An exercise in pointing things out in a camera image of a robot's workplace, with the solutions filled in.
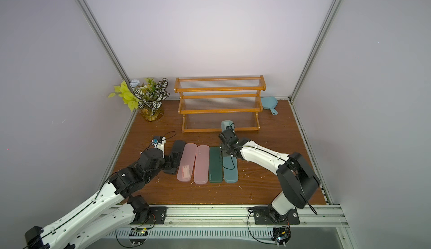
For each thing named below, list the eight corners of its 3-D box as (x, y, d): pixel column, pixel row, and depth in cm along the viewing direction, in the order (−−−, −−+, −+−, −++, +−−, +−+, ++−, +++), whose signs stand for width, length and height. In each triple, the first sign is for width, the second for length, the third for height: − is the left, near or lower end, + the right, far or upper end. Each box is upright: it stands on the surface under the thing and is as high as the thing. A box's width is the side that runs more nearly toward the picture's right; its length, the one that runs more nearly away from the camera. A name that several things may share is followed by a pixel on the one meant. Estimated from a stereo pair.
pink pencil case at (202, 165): (193, 184, 84) (193, 182, 82) (197, 146, 98) (197, 144, 96) (208, 184, 84) (208, 182, 82) (210, 146, 98) (209, 144, 96)
